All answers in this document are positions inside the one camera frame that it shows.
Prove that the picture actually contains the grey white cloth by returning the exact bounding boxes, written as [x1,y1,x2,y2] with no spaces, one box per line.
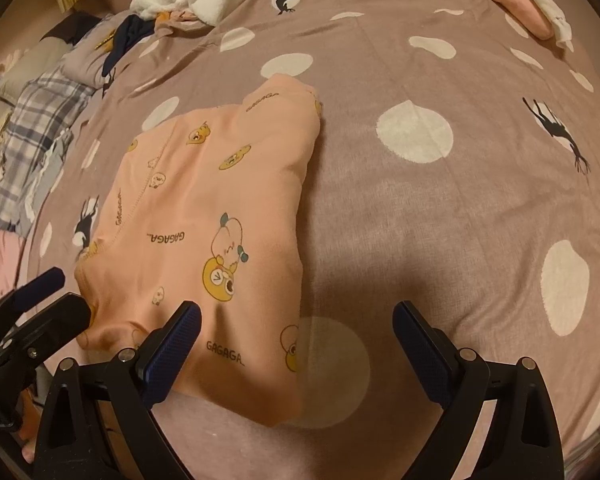
[22,130,76,226]

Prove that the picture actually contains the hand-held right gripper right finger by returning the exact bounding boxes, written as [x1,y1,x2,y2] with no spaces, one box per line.
[392,300,566,480]

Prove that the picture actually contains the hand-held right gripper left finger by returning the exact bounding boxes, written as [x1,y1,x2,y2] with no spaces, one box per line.
[32,300,202,480]

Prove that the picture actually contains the person's left hand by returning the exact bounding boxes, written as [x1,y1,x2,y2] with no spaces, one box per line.
[17,389,43,463]

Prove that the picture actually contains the plaid quilt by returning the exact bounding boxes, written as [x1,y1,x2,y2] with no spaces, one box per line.
[0,72,98,233]

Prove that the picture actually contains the taupe spotted blanket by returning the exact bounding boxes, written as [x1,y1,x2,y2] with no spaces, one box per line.
[10,0,600,480]

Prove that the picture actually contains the grey pillow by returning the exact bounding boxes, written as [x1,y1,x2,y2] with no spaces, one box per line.
[62,15,131,91]

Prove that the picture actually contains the pink cartoon print shirt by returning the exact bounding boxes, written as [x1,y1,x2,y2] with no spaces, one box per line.
[74,74,325,428]

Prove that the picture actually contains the navy garment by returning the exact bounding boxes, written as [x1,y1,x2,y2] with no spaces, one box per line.
[102,14,156,76]

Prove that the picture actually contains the beige pillow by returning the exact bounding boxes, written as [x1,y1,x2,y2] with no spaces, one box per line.
[0,37,73,106]

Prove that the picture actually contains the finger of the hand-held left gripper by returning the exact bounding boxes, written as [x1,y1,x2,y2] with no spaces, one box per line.
[0,292,92,361]
[0,266,66,316]

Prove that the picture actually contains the dark brown cushion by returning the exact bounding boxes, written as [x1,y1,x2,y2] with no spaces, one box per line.
[40,14,103,43]

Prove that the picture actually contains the light pink cloth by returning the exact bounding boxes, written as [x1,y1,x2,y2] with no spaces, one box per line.
[0,230,28,298]

